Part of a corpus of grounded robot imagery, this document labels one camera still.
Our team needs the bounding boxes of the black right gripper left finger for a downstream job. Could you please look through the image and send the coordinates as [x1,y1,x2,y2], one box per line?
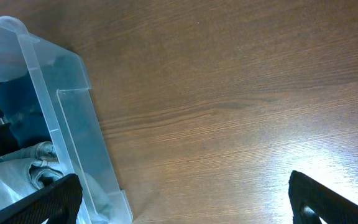
[0,174,83,224]

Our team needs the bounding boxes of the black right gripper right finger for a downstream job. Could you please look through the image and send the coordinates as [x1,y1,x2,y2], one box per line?
[288,170,358,224]

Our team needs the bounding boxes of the light blue jeans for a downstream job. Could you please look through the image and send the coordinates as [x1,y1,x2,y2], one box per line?
[0,141,114,223]

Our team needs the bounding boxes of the teal blue garment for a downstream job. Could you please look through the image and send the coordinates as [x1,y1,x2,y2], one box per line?
[0,55,118,191]

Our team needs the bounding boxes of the clear plastic storage bin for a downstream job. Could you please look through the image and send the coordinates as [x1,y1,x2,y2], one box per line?
[0,16,133,223]

